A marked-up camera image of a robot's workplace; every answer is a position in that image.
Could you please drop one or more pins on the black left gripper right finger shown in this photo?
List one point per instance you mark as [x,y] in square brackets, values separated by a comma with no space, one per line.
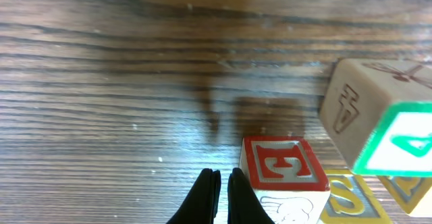
[243,205]

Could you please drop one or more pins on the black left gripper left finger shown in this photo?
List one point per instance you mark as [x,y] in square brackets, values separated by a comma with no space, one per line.
[201,204]

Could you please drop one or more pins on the green top block number 4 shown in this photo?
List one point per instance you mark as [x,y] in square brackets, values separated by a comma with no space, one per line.
[378,114]

